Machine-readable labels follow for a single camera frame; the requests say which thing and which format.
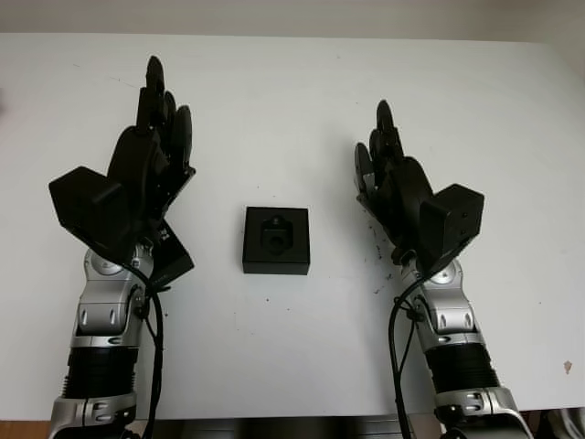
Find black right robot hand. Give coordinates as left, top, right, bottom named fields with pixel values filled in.
left=354, top=99, right=434, bottom=265

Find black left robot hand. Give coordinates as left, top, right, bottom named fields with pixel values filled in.
left=107, top=54, right=198, bottom=247

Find black RealSense box lid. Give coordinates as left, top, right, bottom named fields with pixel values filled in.
left=144, top=218, right=196, bottom=290

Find dark grey robot body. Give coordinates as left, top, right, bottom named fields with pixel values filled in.
left=150, top=416, right=440, bottom=439

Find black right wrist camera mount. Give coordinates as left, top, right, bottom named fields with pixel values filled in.
left=419, top=183, right=485, bottom=278

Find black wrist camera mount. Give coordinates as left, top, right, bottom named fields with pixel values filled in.
left=419, top=183, right=485, bottom=278
left=48, top=166, right=141, bottom=262

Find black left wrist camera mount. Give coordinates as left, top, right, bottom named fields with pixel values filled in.
left=48, top=166, right=141, bottom=262

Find black camera box base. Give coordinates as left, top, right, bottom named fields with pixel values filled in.
left=240, top=206, right=312, bottom=276

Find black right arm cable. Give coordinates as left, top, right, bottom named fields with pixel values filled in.
left=388, top=273, right=424, bottom=439

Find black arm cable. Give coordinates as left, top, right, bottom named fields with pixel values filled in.
left=122, top=258, right=165, bottom=439
left=388, top=273, right=424, bottom=439

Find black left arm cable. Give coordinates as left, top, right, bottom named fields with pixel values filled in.
left=122, top=258, right=165, bottom=439

